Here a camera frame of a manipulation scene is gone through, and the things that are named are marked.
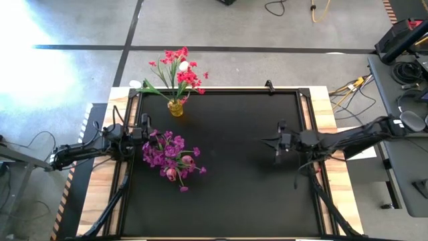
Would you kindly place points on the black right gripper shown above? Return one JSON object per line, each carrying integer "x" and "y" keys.
{"x": 297, "y": 142}

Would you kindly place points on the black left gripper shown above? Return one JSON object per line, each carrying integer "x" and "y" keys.
{"x": 140, "y": 137}

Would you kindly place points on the purple artificial flower bunch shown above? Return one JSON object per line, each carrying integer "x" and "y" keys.
{"x": 150, "y": 157}
{"x": 196, "y": 151}

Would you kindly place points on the white artificial tulip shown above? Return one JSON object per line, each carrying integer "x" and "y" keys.
{"x": 135, "y": 83}
{"x": 184, "y": 66}

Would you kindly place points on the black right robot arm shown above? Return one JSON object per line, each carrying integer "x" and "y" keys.
{"x": 351, "y": 140}

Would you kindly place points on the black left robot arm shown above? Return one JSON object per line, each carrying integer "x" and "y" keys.
{"x": 83, "y": 152}

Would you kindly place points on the yellow glass vase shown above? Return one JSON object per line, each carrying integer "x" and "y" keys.
{"x": 176, "y": 107}

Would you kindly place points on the black table mat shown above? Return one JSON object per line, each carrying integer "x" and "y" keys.
{"x": 234, "y": 201}

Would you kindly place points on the black board with striped edge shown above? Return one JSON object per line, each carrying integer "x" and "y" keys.
{"x": 77, "y": 187}

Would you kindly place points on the white paper sheet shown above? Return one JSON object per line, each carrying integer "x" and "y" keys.
{"x": 366, "y": 154}

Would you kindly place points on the gray desk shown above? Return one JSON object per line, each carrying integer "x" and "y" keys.
{"x": 384, "y": 93}

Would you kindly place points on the gray metal stand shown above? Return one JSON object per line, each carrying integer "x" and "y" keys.
{"x": 20, "y": 159}

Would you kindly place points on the gray headphones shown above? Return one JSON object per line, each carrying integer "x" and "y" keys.
{"x": 412, "y": 121}

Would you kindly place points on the black monitor on stand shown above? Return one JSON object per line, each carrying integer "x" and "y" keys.
{"x": 398, "y": 37}

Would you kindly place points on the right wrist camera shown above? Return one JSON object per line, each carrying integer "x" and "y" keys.
{"x": 282, "y": 125}

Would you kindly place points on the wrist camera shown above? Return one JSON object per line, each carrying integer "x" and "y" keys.
{"x": 282, "y": 125}
{"x": 144, "y": 118}

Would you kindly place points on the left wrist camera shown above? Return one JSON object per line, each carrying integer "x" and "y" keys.
{"x": 144, "y": 118}

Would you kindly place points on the black frame clamp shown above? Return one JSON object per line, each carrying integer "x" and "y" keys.
{"x": 269, "y": 85}

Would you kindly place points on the black diagonal frame strut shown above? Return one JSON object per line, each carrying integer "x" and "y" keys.
{"x": 110, "y": 207}
{"x": 331, "y": 207}

